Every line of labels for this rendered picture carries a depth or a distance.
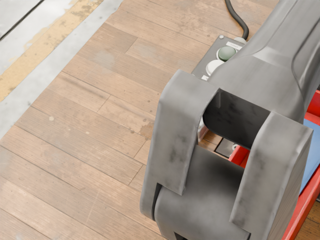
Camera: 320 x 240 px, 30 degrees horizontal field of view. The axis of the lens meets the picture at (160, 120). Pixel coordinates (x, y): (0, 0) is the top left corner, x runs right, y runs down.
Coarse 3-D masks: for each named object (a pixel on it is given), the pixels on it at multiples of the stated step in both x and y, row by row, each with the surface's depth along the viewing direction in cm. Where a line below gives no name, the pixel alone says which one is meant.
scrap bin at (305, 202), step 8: (312, 104) 88; (312, 112) 89; (312, 120) 89; (240, 152) 83; (248, 152) 87; (232, 160) 81; (240, 160) 85; (312, 176) 84; (312, 184) 83; (304, 192) 83; (312, 192) 77; (304, 200) 82; (312, 200) 79; (296, 208) 81; (304, 208) 75; (296, 216) 81; (304, 216) 78; (296, 224) 74; (288, 232) 80; (296, 232) 78
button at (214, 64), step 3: (213, 60) 93; (216, 60) 93; (219, 60) 93; (210, 63) 93; (213, 63) 93; (216, 63) 93; (219, 63) 93; (210, 66) 92; (213, 66) 92; (216, 66) 92; (210, 69) 92; (213, 69) 92; (210, 72) 92
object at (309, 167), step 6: (306, 120) 89; (312, 126) 88; (318, 126) 88; (318, 132) 87; (312, 138) 87; (318, 138) 87; (312, 144) 86; (318, 144) 86; (312, 150) 86; (318, 150) 86; (312, 156) 85; (318, 156) 85; (312, 162) 85; (306, 168) 84; (312, 168) 84; (306, 174) 84
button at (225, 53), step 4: (220, 48) 94; (224, 48) 94; (228, 48) 94; (232, 48) 94; (220, 52) 94; (224, 52) 94; (228, 52) 94; (232, 52) 94; (236, 52) 94; (220, 56) 93; (224, 56) 93; (228, 56) 93; (224, 60) 93
